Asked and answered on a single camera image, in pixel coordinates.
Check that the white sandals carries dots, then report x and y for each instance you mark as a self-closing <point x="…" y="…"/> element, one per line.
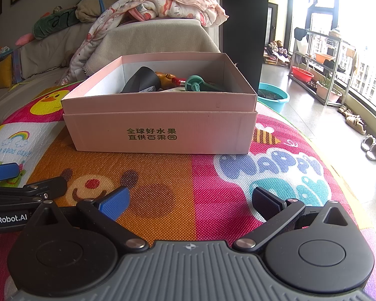
<point x="373" y="147"/>

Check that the pile of shoes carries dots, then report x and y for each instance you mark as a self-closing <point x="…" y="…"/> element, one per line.
<point x="277" y="51"/>

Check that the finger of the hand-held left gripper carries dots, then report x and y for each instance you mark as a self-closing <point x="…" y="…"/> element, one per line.
<point x="47" y="187"/>
<point x="1" y="172"/>

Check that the beige pillow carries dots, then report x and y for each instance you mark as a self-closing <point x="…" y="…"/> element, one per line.
<point x="91" y="6"/>

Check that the pink printed blanket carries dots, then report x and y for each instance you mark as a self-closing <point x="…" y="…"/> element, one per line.
<point x="169" y="4"/>

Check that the teal plastic basin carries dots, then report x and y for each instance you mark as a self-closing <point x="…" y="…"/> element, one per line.
<point x="274" y="98"/>

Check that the black plastic nozzle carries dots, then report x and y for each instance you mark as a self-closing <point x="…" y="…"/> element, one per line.
<point x="141" y="80"/>

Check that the colourful cartoon play mat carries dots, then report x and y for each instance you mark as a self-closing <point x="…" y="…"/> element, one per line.
<point x="181" y="178"/>

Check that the red plastic basin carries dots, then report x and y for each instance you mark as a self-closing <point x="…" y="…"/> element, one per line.
<point x="302" y="73"/>

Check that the beige covered sofa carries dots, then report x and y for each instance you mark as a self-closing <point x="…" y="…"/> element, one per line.
<point x="163" y="37"/>

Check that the orange plastic basin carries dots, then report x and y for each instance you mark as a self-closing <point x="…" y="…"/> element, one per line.
<point x="323" y="58"/>

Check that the brown toy squirrel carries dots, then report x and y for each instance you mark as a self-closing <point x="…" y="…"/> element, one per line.
<point x="164" y="80"/>

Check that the teal plastic hook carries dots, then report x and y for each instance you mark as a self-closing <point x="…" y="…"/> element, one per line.
<point x="195" y="83"/>

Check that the red lighter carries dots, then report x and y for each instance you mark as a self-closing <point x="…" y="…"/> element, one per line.
<point x="178" y="81"/>

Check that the green plush toy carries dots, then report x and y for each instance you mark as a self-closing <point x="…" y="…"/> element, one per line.
<point x="54" y="23"/>

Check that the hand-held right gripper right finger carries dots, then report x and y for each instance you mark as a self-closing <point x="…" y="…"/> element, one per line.
<point x="264" y="202"/>

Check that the potted plant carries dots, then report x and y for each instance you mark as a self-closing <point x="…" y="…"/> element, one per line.
<point x="330" y="92"/>

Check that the pink cardboard box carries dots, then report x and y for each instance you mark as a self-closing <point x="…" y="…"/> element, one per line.
<point x="163" y="125"/>

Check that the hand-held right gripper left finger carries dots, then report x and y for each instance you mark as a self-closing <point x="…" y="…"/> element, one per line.
<point x="114" y="205"/>

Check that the metal storage rack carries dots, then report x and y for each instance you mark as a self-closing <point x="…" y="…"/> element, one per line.
<point x="336" y="69"/>

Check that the beige shoes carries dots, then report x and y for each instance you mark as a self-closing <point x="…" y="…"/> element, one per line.
<point x="352" y="119"/>

